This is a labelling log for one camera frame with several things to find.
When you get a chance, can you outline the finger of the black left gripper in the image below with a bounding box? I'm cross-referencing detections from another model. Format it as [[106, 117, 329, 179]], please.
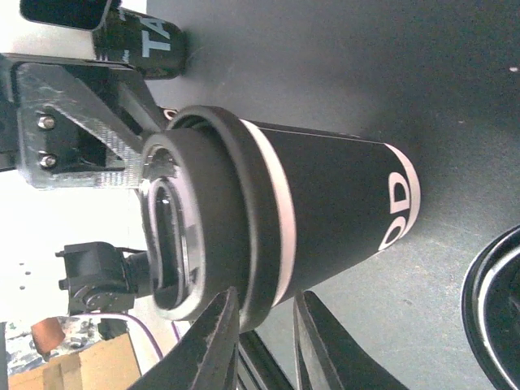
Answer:
[[11, 60, 167, 189]]

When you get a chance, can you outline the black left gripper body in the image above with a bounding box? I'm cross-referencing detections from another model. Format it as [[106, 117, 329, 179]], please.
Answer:
[[55, 241, 151, 316]]

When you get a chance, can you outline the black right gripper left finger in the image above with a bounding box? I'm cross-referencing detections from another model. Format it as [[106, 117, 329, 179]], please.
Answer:
[[131, 287, 240, 390]]

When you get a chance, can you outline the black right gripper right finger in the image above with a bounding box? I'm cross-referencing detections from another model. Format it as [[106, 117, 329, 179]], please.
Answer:
[[293, 291, 405, 389]]

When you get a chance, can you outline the black paper coffee cup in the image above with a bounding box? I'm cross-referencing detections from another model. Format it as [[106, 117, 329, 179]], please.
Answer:
[[238, 117, 421, 313], [93, 7, 188, 80]]

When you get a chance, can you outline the black plastic cup lid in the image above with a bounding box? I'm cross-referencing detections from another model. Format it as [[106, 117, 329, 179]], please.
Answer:
[[461, 227, 519, 389], [140, 106, 282, 332]]

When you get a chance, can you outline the brown cardboard box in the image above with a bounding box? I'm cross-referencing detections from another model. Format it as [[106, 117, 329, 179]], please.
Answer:
[[5, 317, 141, 389]]

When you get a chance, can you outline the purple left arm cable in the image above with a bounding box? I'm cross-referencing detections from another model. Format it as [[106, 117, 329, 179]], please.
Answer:
[[72, 312, 182, 361]]

